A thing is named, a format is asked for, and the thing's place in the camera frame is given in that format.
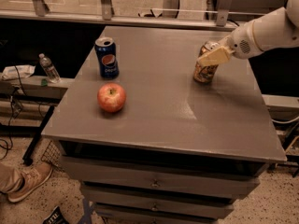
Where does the clear plastic water bottle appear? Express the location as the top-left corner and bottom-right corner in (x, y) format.
(39, 53), (60, 83)

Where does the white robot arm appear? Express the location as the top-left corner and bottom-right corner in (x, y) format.
(196, 0), (299, 67)

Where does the orange soda can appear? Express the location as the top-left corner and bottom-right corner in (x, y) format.
(193, 41), (219, 84)

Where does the khaki trouser leg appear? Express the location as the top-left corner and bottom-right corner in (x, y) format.
(0, 163), (24, 194)

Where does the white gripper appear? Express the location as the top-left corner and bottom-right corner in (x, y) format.
(197, 20), (263, 67)

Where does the white crumpled cloth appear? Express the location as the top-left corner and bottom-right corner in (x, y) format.
(1, 64), (36, 80)

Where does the black printed bag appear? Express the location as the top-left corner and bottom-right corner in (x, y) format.
(42, 206), (69, 224)

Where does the black cable on floor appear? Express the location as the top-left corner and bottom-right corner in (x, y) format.
(0, 64), (48, 161)

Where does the wire mesh basket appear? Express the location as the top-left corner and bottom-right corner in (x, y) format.
(41, 141), (64, 172)

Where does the red apple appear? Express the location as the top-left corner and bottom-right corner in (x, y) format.
(97, 83), (126, 113)

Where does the metal window frame rail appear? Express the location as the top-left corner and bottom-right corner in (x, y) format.
(0, 0), (269, 33)

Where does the low grey bench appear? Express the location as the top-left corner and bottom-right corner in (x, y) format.
(0, 76), (74, 166)

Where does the tan sneaker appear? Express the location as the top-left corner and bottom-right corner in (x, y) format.
(7, 162), (52, 203)

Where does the blue Pepsi can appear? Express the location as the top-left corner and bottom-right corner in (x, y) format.
(94, 37), (119, 79)

